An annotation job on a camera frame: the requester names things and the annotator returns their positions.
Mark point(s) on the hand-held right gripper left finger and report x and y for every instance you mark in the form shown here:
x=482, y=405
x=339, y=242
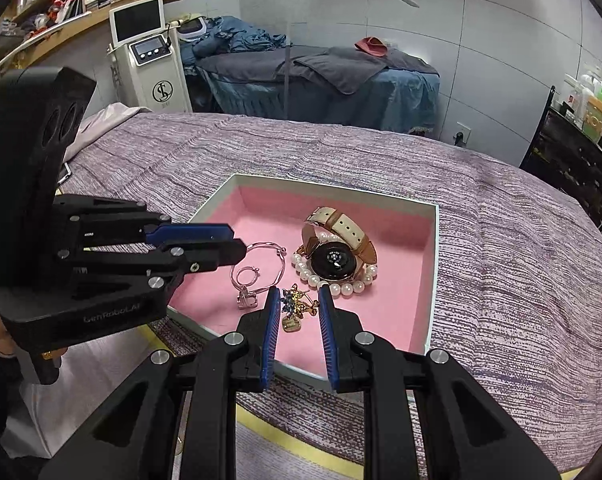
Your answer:
x=271, y=340

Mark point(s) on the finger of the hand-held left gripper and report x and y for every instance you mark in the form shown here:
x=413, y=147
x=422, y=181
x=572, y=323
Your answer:
x=216, y=255
x=196, y=232

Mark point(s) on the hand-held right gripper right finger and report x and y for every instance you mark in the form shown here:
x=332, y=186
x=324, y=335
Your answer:
x=328, y=340

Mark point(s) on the gold charm jewelry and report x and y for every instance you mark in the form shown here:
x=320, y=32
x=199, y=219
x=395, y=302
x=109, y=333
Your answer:
x=292, y=325

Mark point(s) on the thin silver bangle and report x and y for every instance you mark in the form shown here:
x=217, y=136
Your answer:
x=266, y=243

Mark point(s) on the green box with pink lining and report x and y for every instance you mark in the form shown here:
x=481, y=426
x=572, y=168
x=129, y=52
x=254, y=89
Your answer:
x=391, y=310

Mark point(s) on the dark tablet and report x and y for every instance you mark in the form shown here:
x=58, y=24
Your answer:
x=65, y=172

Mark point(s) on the white crumpled sheet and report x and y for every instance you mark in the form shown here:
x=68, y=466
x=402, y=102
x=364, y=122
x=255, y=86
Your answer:
x=106, y=120

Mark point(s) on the grey blanket with yellow edge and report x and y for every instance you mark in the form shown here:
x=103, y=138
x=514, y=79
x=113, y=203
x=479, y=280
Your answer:
x=261, y=462

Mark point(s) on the white beauty machine with screen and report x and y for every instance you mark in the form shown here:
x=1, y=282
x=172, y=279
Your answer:
x=151, y=85

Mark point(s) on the pile of red white packets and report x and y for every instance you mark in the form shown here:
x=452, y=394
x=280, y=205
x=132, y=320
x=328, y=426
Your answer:
x=58, y=10

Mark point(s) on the purple grey striped blanket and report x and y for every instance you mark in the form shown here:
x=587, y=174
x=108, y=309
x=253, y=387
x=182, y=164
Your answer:
x=506, y=285

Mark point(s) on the crumpled blue blanket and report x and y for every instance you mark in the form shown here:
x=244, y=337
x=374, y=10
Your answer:
x=236, y=35

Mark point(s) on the white face mask device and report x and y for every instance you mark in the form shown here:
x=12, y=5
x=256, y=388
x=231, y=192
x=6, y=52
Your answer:
x=191, y=30

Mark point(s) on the dark grey towel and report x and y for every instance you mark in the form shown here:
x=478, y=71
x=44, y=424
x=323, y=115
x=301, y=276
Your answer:
x=341, y=70

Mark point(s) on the massage bed with blue cover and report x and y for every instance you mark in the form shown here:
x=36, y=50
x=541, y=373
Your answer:
x=406, y=100

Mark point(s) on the red cloth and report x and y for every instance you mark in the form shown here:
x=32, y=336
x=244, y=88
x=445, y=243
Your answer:
x=371, y=46

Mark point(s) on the black trolley cart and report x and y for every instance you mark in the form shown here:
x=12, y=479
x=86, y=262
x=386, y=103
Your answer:
x=571, y=160

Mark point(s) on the group of bottles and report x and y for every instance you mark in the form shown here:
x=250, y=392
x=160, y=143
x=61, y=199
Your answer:
x=593, y=110

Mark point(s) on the wooden wall cabinet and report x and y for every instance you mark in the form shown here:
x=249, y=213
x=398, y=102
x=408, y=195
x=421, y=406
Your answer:
x=131, y=2

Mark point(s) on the white wall socket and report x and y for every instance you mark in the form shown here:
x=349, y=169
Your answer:
x=462, y=134

